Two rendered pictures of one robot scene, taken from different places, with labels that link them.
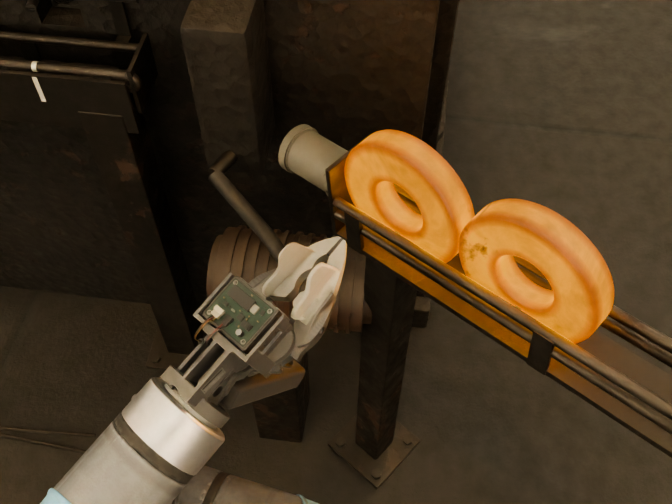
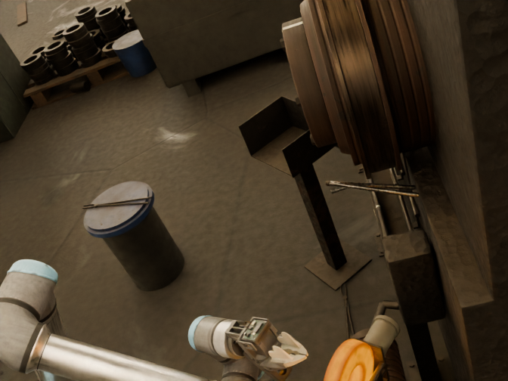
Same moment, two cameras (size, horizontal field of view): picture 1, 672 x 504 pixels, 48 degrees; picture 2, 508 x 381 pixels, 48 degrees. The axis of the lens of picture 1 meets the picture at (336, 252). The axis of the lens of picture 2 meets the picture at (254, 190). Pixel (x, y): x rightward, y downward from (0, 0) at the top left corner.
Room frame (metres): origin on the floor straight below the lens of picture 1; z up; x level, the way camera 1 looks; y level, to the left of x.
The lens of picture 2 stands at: (0.58, -0.74, 1.74)
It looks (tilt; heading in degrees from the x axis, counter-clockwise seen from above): 37 degrees down; 97
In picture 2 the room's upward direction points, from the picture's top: 24 degrees counter-clockwise
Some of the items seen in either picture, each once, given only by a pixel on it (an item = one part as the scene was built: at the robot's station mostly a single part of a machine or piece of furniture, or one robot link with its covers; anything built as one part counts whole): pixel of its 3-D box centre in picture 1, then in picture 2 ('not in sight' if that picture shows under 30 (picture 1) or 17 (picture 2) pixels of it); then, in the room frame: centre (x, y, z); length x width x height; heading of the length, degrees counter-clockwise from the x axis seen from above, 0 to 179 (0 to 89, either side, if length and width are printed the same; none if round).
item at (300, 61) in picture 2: not in sight; (308, 84); (0.66, 0.38, 1.11); 0.28 x 0.06 x 0.28; 82
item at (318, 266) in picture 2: not in sight; (311, 198); (0.57, 0.92, 0.36); 0.26 x 0.20 x 0.72; 117
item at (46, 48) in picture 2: not in sight; (91, 41); (-0.69, 4.00, 0.22); 1.20 x 0.81 x 0.44; 177
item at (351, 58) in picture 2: not in sight; (352, 70); (0.75, 0.36, 1.11); 0.47 x 0.06 x 0.47; 82
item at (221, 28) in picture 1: (233, 81); (416, 279); (0.73, 0.13, 0.68); 0.11 x 0.08 x 0.24; 172
